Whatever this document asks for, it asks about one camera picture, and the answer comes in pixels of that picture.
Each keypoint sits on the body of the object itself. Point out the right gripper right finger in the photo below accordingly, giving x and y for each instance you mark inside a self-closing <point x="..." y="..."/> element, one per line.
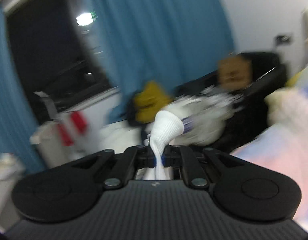
<point x="239" y="188"/>

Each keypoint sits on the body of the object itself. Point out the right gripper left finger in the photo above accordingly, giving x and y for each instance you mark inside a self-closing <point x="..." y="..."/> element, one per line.
<point x="68" y="191"/>

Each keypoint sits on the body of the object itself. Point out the white sweatpants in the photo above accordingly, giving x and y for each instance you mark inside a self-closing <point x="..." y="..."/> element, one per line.
<point x="166" y="127"/>

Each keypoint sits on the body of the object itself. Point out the folding drying rack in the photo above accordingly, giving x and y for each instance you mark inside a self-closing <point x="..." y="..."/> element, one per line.
<point x="49" y="109"/>

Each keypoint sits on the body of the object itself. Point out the grey white clothes pile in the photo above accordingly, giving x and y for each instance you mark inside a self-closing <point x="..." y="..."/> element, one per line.
<point x="204" y="115"/>

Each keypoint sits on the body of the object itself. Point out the white stool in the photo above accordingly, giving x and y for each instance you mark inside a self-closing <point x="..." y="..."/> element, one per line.
<point x="48" y="142"/>

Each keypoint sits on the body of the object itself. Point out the pastel tie-dye duvet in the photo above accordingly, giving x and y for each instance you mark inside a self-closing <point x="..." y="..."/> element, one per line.
<point x="283" y="147"/>

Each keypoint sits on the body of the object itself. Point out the white vanity desk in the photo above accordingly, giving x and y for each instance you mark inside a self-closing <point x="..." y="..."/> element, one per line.
<point x="11" y="171"/>

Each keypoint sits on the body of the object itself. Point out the red cloth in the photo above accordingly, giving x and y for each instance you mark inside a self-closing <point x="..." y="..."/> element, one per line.
<point x="73" y="127"/>

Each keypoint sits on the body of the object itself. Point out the left blue curtain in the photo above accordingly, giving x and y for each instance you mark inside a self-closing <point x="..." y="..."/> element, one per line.
<point x="17" y="121"/>

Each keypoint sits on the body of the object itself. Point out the blue curtain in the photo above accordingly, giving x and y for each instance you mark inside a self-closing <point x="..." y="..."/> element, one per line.
<point x="17" y="121"/>
<point x="170" y="42"/>

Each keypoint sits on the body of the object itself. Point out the mustard yellow garment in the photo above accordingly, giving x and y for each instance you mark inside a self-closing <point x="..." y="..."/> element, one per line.
<point x="149" y="102"/>

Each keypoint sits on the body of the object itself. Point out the brown paper bag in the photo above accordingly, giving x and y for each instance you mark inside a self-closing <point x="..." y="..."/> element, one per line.
<point x="234" y="73"/>

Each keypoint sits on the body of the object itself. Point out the black armchair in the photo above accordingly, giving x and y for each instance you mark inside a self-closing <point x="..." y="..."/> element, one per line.
<point x="250" y="111"/>

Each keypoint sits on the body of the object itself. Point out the dark window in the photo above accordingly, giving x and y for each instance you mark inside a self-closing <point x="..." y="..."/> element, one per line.
<point x="50" y="54"/>

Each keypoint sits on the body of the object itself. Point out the right blue curtain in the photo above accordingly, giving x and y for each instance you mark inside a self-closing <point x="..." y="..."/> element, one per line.
<point x="170" y="42"/>

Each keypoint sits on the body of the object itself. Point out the wall power outlet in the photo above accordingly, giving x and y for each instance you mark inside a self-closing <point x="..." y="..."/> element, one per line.
<point x="283" y="39"/>

